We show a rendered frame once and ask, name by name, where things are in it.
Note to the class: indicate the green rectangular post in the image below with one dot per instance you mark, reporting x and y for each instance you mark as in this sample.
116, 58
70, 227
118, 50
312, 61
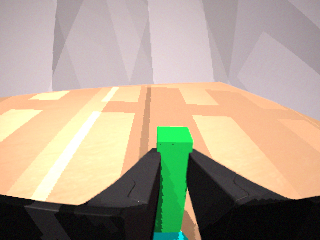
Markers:
174, 145

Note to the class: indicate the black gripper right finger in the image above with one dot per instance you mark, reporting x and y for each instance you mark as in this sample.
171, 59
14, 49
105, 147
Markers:
229, 207

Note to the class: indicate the cyan circle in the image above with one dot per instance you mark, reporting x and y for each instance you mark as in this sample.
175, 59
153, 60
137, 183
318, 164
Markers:
169, 236

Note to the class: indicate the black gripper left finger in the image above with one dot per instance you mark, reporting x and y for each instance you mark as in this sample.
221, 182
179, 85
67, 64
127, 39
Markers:
126, 210

